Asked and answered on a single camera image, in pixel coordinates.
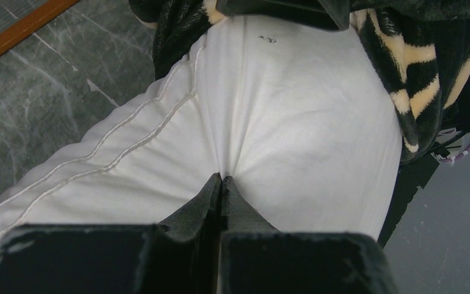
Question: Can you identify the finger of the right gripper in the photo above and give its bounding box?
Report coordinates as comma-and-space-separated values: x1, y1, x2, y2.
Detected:
215, 0, 351, 32

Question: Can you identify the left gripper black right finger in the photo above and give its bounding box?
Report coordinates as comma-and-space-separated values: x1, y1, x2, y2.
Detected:
218, 176, 398, 293

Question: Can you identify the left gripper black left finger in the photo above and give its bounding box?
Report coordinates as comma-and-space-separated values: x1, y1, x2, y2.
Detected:
0, 174, 222, 293

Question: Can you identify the white pillow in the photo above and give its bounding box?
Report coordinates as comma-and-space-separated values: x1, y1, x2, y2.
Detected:
0, 17, 401, 239

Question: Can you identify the black pillowcase with beige flowers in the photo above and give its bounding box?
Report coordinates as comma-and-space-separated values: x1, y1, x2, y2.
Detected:
129, 1, 470, 164

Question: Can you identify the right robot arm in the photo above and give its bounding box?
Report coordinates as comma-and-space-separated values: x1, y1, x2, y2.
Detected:
215, 1, 470, 133

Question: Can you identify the wooden three-tier shelf rack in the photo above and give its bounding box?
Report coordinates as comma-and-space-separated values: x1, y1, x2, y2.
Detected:
0, 0, 78, 56

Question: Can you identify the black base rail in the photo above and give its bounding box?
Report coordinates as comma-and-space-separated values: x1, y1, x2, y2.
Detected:
378, 154, 439, 247

